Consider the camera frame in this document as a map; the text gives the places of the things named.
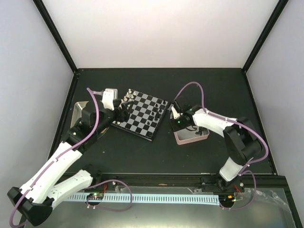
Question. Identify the pink metal tin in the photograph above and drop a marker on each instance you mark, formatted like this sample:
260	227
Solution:
188	135

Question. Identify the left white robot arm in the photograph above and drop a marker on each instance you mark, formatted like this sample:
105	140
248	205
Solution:
37	198

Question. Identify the small green circuit board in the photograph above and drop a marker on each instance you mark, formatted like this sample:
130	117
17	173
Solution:
95	196

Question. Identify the right black frame post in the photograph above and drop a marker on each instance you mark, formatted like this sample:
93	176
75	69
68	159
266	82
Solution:
280	6

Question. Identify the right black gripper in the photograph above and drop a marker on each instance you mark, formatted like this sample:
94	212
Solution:
175	127

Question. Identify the black frame post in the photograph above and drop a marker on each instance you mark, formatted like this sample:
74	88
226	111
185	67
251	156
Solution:
280	6
55	33

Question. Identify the black and silver chessboard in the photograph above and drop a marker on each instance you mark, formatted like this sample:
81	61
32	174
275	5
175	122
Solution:
143	105

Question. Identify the light blue cable duct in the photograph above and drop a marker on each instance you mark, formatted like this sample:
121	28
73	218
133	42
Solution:
149	198

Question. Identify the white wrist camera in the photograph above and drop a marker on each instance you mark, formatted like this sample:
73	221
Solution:
175	114
108	97

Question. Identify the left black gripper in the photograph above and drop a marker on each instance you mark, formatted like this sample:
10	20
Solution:
121	111

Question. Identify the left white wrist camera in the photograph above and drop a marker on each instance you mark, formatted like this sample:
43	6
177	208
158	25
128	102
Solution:
108	97

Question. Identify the gold metal tin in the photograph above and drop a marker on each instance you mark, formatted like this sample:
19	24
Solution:
77	114

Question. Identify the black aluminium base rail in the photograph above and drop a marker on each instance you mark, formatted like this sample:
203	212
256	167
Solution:
208	182

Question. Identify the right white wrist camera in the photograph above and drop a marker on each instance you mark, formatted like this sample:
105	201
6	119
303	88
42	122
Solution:
175	114

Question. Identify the left black frame post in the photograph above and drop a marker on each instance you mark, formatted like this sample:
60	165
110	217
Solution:
55	33

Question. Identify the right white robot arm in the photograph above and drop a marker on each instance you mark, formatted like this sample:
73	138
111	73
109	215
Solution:
243	144

